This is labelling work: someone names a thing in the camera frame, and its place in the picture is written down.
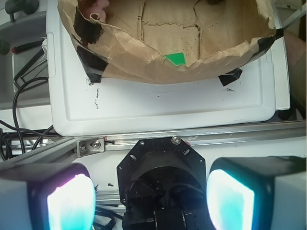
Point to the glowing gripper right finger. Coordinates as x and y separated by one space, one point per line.
258 193

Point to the white plastic lid board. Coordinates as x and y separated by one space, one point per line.
114 106

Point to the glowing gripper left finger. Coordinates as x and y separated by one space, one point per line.
46 196

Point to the black octagonal mounting plate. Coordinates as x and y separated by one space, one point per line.
156 166

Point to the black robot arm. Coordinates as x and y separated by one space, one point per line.
183 209

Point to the green rectangular block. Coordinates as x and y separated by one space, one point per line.
176 58

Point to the pink rubber hand toy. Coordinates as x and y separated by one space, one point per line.
94 8

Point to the steel corner bracket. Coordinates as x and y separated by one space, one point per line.
90 146

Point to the brown paper bag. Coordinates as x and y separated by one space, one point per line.
216 37

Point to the aluminium extrusion rail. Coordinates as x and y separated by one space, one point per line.
64 149

